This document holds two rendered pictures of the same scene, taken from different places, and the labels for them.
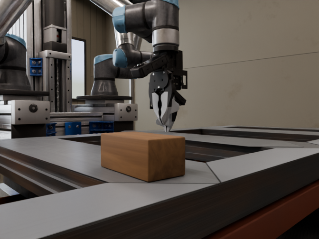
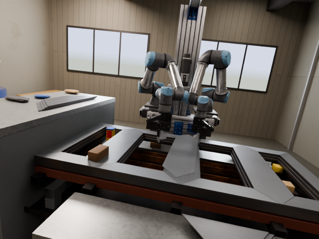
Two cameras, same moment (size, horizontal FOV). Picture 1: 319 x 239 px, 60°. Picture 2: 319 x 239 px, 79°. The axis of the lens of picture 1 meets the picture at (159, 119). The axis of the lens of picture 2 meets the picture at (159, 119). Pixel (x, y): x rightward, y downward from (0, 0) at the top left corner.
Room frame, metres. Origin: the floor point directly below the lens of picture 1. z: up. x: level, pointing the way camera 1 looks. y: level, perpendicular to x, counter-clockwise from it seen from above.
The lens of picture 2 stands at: (0.03, -0.95, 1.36)
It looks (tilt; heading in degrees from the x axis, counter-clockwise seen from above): 14 degrees down; 53
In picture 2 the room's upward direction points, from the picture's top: 6 degrees clockwise
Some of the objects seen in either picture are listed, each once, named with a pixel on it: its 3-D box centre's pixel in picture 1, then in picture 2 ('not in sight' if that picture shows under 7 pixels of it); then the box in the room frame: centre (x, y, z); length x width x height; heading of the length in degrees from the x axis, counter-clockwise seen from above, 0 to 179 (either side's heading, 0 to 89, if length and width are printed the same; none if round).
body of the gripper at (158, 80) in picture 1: (167, 70); (164, 120); (0.78, -0.02, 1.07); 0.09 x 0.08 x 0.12; 135
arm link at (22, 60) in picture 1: (9, 51); (157, 88); (1.18, 0.63, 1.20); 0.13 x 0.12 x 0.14; 158
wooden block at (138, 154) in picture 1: (139, 152); (98, 152); (0.38, 0.03, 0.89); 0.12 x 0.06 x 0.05; 38
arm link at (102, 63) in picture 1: (105, 66); (208, 94); (1.56, 0.30, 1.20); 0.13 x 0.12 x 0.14; 113
